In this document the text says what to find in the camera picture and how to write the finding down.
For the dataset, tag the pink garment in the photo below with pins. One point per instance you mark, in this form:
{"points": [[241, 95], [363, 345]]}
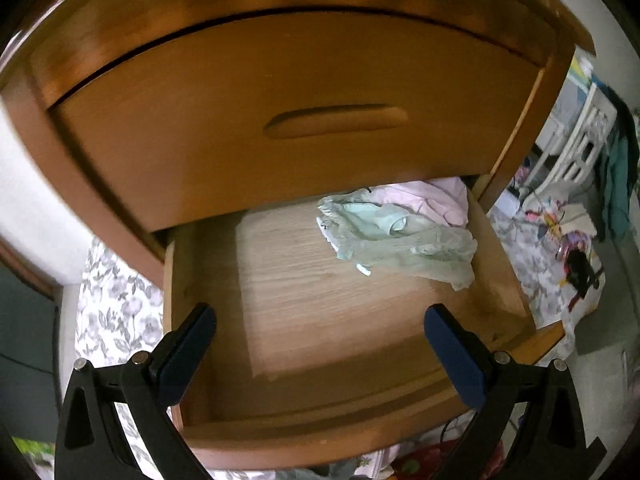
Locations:
{"points": [[435, 200]]}

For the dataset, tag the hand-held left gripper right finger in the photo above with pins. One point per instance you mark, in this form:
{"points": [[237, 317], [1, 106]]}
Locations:
{"points": [[457, 360]]}

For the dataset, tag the grey floral bed sheet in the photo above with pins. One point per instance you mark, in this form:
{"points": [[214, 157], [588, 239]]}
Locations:
{"points": [[120, 305]]}

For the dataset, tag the teal cloth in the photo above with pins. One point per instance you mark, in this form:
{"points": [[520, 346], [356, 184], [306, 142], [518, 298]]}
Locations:
{"points": [[620, 170]]}

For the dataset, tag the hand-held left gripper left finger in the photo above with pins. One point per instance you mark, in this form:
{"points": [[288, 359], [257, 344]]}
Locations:
{"points": [[185, 355]]}

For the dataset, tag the mint green lace garment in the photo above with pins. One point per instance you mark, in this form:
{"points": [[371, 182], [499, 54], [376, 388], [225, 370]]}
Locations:
{"points": [[400, 255]]}

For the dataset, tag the white power adapter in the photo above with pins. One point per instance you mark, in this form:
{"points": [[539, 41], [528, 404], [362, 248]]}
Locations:
{"points": [[511, 202]]}

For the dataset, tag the red parrot print blanket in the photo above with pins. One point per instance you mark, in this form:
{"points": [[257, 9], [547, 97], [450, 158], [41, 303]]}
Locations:
{"points": [[420, 462]]}

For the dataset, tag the white toy crib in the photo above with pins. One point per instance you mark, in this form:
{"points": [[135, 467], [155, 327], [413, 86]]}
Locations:
{"points": [[580, 155]]}

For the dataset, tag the dark grey wardrobe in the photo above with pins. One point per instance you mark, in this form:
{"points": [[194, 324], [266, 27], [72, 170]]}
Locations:
{"points": [[25, 350]]}

